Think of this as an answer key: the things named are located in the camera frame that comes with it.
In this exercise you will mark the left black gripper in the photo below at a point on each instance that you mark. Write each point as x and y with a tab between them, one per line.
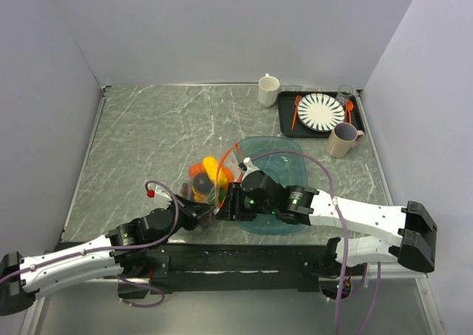
192	212

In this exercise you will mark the striped white plate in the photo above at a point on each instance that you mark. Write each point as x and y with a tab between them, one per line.
320	112

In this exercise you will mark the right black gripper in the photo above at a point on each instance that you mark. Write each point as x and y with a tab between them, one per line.
231	211

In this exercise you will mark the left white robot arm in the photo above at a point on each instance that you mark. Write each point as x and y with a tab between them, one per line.
70	261

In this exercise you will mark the orange plastic spoon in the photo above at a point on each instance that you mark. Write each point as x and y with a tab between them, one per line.
349	108

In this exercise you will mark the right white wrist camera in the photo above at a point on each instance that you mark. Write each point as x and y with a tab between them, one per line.
246	167

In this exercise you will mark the teal plastic food tray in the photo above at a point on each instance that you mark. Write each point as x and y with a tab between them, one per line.
281	165

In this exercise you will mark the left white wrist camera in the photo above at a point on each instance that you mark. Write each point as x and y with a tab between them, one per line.
161	199

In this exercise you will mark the clear zip top bag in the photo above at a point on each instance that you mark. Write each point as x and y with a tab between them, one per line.
231	160

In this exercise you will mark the orange dried fruit slice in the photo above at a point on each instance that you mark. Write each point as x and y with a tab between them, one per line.
202	198

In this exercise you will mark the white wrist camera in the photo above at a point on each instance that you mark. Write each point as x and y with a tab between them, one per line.
246	167
161	199

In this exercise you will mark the textured orange tangerine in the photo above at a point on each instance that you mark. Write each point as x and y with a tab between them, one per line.
195	169

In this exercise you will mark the smooth orange persimmon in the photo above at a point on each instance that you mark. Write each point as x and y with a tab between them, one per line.
228	174

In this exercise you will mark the green lime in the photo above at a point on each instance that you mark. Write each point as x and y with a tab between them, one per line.
222	194

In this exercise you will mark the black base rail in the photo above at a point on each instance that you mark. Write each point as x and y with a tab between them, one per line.
180	267

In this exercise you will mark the yellow corn cob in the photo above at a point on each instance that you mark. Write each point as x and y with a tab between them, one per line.
215	175

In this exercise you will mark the dark purple plum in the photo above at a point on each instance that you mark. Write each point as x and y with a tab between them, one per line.
202	184

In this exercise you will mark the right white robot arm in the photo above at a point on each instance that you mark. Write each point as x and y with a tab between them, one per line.
403	234

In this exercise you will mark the beige mug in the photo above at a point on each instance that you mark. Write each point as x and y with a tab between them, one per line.
342	138

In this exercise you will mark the white ceramic mug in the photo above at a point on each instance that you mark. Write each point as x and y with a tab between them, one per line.
268	89

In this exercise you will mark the clear drinking glass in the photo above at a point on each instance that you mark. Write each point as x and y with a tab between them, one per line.
344	94

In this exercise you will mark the dark red grape bunch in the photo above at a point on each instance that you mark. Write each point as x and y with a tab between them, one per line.
186	191

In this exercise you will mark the orange plastic fork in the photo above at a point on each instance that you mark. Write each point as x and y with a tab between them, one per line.
295	112

